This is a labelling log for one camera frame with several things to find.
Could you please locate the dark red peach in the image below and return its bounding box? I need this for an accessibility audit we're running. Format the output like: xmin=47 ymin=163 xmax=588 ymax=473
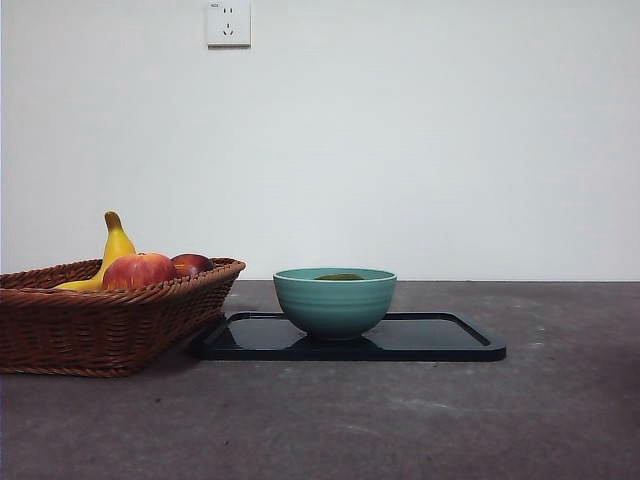
xmin=169 ymin=253 xmax=215 ymax=277

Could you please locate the yellow banana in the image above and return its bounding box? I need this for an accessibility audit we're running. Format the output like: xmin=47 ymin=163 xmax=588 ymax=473
xmin=53 ymin=210 xmax=138 ymax=292

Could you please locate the teal ceramic bowl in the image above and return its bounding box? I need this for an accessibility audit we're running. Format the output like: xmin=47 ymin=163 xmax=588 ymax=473
xmin=272 ymin=267 xmax=399 ymax=343

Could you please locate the dark rectangular tray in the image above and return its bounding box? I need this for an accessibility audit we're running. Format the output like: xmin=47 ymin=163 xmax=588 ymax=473
xmin=188 ymin=310 xmax=507 ymax=362

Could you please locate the white wall power socket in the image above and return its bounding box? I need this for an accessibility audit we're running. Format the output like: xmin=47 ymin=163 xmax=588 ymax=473
xmin=206 ymin=0 xmax=252 ymax=50

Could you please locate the brown woven wicker basket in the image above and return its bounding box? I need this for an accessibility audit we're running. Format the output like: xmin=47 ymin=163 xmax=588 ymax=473
xmin=0 ymin=256 xmax=247 ymax=378

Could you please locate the red yellow apple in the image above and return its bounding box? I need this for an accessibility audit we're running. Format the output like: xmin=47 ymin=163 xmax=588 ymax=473
xmin=101 ymin=252 xmax=178 ymax=290

